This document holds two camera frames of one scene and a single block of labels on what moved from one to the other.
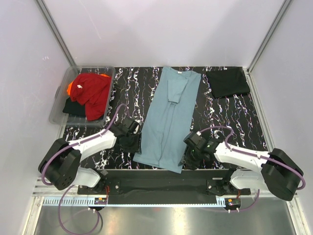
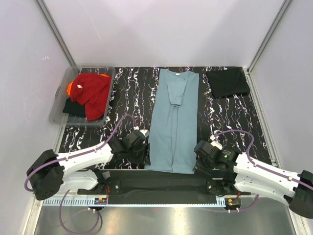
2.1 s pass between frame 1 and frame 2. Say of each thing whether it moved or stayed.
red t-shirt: stayed
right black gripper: moved
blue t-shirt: stayed
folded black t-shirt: stayed
